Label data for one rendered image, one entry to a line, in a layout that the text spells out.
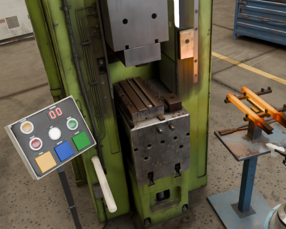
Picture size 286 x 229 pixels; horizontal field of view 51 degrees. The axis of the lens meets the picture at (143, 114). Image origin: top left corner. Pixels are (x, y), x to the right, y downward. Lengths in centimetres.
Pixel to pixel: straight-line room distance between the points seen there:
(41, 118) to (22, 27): 546
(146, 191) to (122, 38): 103
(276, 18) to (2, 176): 427
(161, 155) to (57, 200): 115
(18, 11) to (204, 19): 532
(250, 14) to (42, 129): 446
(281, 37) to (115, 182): 378
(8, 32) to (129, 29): 544
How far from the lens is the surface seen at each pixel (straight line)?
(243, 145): 195
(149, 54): 162
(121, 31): 153
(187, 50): 185
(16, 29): 687
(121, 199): 234
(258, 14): 536
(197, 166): 244
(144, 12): 155
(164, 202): 231
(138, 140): 178
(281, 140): 205
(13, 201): 288
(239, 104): 182
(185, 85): 197
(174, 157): 197
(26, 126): 147
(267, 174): 283
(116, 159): 208
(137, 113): 175
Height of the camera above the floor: 192
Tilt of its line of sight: 33 degrees down
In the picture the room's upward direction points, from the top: 6 degrees counter-clockwise
